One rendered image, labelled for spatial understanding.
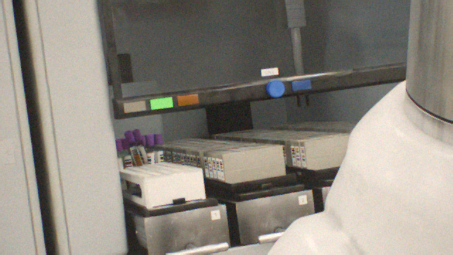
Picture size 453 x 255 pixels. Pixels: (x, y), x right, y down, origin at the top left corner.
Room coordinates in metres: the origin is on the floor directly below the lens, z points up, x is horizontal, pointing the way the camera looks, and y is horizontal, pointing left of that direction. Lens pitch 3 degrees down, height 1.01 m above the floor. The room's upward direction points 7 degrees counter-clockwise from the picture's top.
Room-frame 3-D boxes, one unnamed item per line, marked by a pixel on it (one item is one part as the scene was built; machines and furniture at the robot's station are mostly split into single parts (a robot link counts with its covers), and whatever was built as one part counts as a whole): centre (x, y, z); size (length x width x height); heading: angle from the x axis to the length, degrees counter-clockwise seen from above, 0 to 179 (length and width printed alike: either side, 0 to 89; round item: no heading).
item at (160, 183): (1.59, 0.14, 0.83); 0.30 x 0.10 x 0.06; 18
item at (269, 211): (1.77, 0.04, 0.78); 0.73 x 0.14 x 0.09; 18
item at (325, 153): (1.59, -0.18, 0.85); 0.12 x 0.02 x 0.06; 108
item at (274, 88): (1.53, -0.09, 0.98); 0.03 x 0.01 x 0.03; 108
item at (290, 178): (1.79, 0.05, 0.83); 0.60 x 0.12 x 0.02; 18
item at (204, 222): (1.72, 0.18, 0.78); 0.73 x 0.14 x 0.09; 18
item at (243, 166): (1.54, -0.03, 0.85); 0.12 x 0.02 x 0.06; 109
